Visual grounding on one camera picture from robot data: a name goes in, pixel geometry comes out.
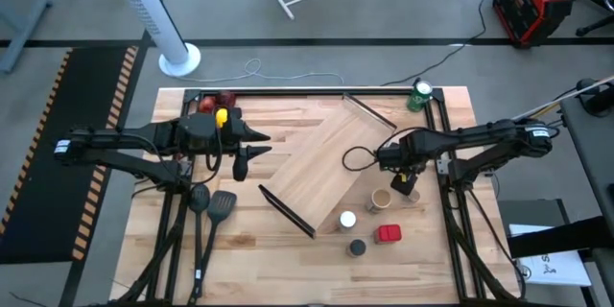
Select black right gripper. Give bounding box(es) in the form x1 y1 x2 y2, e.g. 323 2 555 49
376 138 426 197

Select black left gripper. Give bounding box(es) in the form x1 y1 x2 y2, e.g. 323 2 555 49
224 106 273 182

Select tan-lid furikake seasoning jar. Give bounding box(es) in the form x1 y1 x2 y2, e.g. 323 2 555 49
367 188 393 215

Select red-lid spice jar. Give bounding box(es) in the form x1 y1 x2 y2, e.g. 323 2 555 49
373 224 403 246

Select white-lid bagel seasoning jar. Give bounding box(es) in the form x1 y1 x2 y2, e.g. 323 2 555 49
338 209 359 232

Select black-lid orange spice jar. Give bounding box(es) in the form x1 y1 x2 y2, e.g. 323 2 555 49
345 238 368 259

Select dark red apple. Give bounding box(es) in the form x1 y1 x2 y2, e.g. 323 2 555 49
216 89 238 109

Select green soda can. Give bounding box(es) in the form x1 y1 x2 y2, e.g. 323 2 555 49
406 80 434 113

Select black slotted spatula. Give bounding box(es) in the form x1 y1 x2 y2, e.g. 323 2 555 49
187 190 238 304

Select black cooking spoon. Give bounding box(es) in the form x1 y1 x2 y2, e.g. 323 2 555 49
188 182 211 301

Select white tower fan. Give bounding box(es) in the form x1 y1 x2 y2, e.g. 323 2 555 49
103 0 202 78

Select black desk crossbar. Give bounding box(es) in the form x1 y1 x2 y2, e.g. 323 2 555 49
506 215 614 260

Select white paper sheet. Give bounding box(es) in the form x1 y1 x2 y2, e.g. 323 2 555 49
508 223 594 288

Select dark grey desk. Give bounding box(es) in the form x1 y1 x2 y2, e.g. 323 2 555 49
558 90 614 231

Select red and black toolbox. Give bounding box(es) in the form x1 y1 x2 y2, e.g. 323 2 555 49
492 0 574 49

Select black desk clamp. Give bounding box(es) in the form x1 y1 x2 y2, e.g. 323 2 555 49
574 78 614 117

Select black hazard-striped floor mat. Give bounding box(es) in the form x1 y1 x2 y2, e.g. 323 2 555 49
0 46 140 265

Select grey table leg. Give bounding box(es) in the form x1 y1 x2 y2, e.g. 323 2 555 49
0 0 54 76

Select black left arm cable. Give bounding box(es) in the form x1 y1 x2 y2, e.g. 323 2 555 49
204 124 224 173

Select black aluminium table frame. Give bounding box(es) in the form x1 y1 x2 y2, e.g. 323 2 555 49
109 86 524 307

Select white floor cable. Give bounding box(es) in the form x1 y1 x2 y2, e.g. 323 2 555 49
175 56 344 85

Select black floor cable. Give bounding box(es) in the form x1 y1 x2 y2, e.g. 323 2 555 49
381 0 505 87

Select yellow and white cable bundle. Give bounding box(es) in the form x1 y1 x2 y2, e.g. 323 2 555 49
479 74 614 138

